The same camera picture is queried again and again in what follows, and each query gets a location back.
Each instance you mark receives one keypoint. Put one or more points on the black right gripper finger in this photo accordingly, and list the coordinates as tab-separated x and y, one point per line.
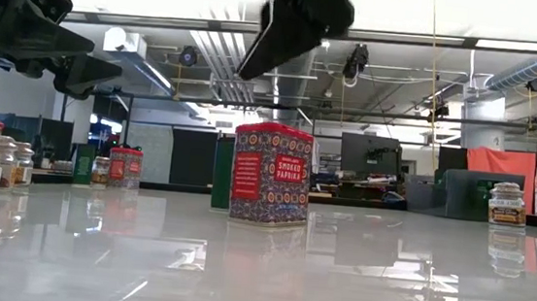
265	14
288	40

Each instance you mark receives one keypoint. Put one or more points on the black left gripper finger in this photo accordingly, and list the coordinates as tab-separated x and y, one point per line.
85	76
39	38

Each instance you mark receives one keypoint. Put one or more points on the black-lid green spice tin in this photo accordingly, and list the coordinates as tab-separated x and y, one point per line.
222	176
83	166

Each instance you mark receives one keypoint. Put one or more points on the white ceiling unit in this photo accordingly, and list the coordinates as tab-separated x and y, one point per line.
124	40

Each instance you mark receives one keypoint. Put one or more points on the grey partition panel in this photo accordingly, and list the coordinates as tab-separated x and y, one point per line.
148	154

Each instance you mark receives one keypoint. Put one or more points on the dark partition panel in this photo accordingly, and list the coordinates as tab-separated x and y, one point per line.
192	158

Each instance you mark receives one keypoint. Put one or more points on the black computer monitor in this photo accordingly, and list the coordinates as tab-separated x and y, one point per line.
370	154

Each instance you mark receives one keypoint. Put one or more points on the white building column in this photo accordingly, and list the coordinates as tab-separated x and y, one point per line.
483	120

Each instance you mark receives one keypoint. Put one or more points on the orange cloth panel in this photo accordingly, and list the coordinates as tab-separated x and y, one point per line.
501	163

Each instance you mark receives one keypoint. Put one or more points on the round metal air duct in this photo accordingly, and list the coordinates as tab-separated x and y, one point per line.
293	89

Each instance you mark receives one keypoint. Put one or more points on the black overhead frame beam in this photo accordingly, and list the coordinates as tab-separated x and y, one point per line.
398	116

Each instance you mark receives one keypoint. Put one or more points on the black aluminium table frame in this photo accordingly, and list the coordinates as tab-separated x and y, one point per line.
172	187

